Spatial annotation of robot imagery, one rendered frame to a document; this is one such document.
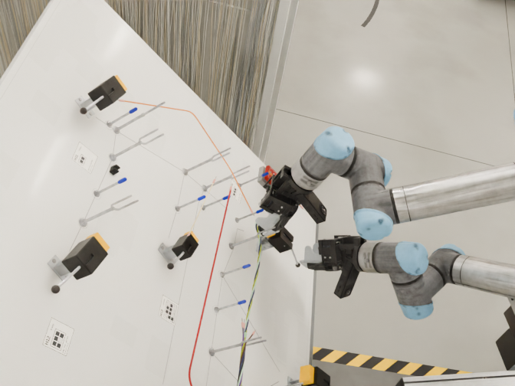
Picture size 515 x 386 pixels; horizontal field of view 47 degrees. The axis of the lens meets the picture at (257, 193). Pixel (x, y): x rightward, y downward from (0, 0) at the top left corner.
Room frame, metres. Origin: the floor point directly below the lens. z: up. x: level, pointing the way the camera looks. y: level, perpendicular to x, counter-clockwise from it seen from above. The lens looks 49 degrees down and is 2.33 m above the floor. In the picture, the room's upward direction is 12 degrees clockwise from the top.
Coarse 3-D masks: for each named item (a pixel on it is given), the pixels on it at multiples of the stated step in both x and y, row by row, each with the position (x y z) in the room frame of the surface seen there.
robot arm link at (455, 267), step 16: (432, 256) 0.90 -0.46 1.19; (448, 256) 0.89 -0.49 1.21; (464, 256) 0.89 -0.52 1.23; (448, 272) 0.85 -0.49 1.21; (464, 272) 0.84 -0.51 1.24; (480, 272) 0.83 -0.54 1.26; (496, 272) 0.81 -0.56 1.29; (512, 272) 0.80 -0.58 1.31; (480, 288) 0.80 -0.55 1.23; (496, 288) 0.79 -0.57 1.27; (512, 288) 0.77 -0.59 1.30
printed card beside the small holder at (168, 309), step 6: (162, 294) 0.60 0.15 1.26; (162, 300) 0.59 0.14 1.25; (168, 300) 0.60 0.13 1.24; (162, 306) 0.58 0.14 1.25; (168, 306) 0.59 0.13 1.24; (174, 306) 0.60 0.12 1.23; (162, 312) 0.57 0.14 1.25; (168, 312) 0.58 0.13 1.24; (174, 312) 0.58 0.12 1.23; (162, 318) 0.56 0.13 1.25; (168, 318) 0.57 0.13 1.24; (174, 318) 0.57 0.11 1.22; (174, 324) 0.56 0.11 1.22
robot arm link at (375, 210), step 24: (504, 168) 0.87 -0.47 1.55; (360, 192) 0.85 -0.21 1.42; (384, 192) 0.84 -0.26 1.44; (408, 192) 0.83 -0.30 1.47; (432, 192) 0.83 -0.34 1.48; (456, 192) 0.83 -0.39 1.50; (480, 192) 0.83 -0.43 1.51; (504, 192) 0.83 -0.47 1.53; (360, 216) 0.79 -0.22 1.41; (384, 216) 0.79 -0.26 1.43; (408, 216) 0.80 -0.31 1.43; (432, 216) 0.81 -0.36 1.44
